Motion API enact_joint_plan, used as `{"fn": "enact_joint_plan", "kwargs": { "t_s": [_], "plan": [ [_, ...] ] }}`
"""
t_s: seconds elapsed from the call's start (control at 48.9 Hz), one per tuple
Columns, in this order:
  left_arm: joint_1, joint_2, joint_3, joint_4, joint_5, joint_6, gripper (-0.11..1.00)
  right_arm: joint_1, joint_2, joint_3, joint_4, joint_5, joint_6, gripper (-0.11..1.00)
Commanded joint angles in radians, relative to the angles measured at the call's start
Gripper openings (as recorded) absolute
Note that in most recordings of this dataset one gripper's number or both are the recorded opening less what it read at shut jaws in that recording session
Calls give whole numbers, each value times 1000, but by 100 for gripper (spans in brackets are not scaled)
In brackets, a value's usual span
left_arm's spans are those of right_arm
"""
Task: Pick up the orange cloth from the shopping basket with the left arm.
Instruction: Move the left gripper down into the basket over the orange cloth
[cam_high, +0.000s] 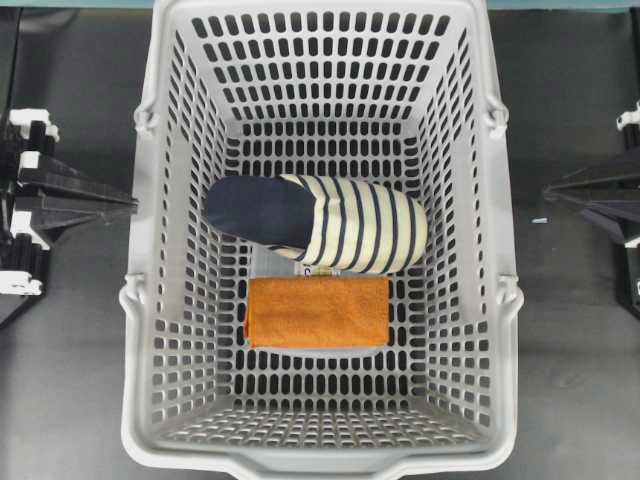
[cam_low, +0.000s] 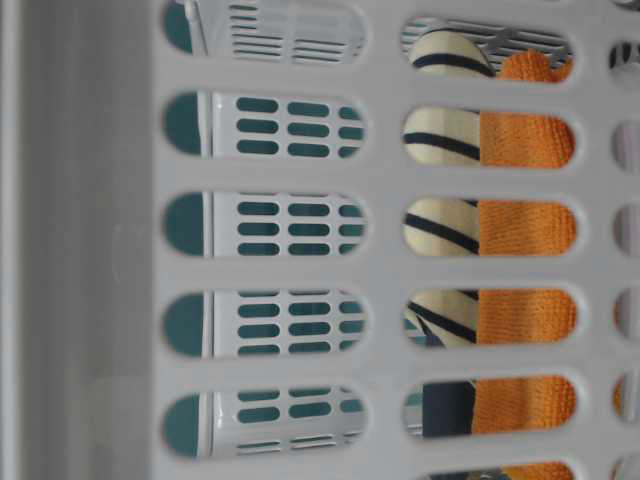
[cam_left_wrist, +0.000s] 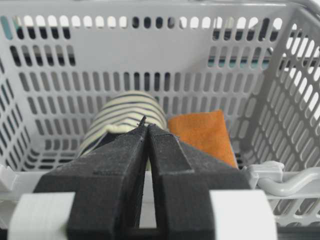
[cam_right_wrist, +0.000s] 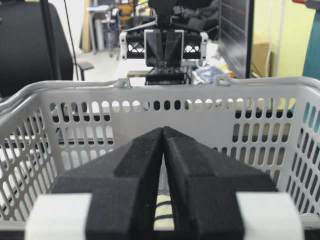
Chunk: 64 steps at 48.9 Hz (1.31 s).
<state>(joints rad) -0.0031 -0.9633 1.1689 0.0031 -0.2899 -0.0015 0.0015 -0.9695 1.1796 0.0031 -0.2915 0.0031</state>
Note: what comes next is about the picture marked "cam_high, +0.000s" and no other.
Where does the grey plastic shopping basket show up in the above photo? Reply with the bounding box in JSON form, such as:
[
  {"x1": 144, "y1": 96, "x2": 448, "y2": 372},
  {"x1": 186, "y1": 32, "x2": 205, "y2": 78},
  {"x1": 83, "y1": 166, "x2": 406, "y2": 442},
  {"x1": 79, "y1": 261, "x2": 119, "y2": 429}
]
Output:
[{"x1": 119, "y1": 1, "x2": 524, "y2": 479}]

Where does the white package under cloth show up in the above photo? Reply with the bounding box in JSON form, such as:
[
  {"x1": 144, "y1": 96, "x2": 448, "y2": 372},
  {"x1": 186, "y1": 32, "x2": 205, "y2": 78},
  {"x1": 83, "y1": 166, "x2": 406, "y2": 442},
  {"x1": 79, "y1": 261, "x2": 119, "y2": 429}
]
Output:
[{"x1": 249, "y1": 246, "x2": 385, "y2": 360}]

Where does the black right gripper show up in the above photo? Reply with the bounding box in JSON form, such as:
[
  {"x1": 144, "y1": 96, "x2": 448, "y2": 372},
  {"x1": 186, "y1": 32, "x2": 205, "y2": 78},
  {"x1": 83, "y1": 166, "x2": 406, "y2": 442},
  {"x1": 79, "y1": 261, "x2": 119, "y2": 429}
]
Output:
[{"x1": 543, "y1": 102, "x2": 639, "y2": 319}]

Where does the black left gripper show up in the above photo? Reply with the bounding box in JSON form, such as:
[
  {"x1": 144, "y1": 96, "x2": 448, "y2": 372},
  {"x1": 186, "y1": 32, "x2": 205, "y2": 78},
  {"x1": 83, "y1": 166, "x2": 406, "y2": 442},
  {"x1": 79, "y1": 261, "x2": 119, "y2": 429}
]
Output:
[{"x1": 1, "y1": 108, "x2": 138, "y2": 327}]

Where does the orange folded cloth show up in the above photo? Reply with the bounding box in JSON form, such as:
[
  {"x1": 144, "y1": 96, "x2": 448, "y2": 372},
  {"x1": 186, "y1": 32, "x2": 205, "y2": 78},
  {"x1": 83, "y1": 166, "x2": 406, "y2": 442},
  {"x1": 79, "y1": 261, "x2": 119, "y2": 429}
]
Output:
[{"x1": 244, "y1": 276, "x2": 390, "y2": 349}]

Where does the striped navy cream slipper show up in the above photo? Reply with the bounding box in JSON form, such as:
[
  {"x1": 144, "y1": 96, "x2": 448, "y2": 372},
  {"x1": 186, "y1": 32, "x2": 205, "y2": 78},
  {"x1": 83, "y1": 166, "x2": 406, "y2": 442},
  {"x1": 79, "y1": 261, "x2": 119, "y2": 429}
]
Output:
[{"x1": 205, "y1": 174, "x2": 428, "y2": 275}]

